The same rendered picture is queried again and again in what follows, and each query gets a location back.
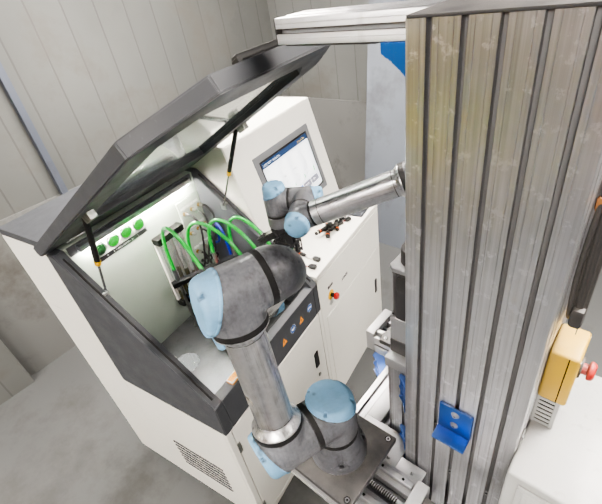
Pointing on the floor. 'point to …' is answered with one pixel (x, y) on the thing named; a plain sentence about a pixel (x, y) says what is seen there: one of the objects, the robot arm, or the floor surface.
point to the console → (337, 278)
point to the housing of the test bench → (36, 226)
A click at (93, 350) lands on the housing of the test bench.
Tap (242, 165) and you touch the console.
